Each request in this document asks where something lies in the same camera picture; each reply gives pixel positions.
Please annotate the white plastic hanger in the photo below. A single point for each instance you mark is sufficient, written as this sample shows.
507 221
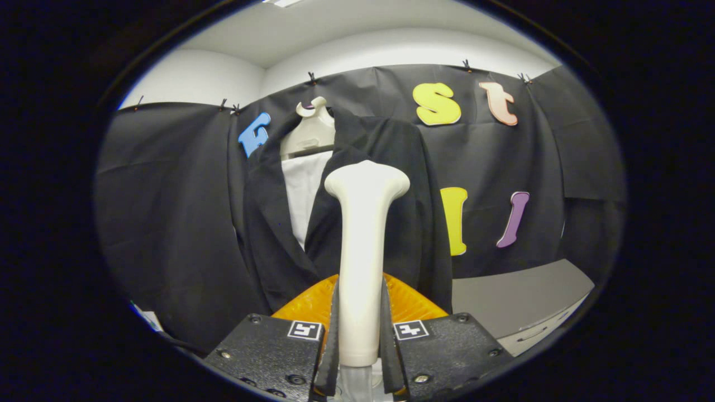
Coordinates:
313 134

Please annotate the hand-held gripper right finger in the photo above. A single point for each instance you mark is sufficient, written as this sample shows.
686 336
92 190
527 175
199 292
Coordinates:
441 352

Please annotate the black suit jacket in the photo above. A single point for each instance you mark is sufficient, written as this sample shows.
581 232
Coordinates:
402 223

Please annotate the black backdrop cloth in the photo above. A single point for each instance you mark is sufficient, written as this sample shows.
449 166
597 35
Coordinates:
167 212

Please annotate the white shirt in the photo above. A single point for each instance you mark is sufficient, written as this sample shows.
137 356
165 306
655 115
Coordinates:
301 190

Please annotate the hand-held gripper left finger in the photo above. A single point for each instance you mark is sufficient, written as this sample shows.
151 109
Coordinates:
268 352

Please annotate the white garment steamer head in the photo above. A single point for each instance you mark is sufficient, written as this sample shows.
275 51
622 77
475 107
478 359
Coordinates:
363 251

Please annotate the white paper sheet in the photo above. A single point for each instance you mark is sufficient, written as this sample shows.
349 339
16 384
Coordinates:
149 319

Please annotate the grey cabinet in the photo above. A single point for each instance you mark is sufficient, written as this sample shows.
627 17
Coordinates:
514 301

